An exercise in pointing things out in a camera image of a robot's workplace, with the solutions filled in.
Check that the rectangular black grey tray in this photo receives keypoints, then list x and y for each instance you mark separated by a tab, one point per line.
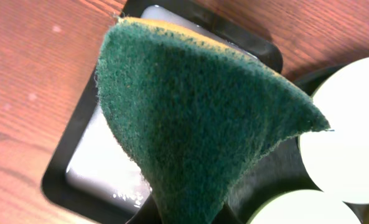
89	173

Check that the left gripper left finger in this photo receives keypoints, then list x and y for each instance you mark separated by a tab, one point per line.
147	214

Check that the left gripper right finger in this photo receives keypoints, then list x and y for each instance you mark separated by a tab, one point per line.
226	216

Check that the mint green plate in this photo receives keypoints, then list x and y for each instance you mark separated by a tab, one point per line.
303	207
337	160

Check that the green yellow sponge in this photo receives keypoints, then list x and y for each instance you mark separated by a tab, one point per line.
193	113

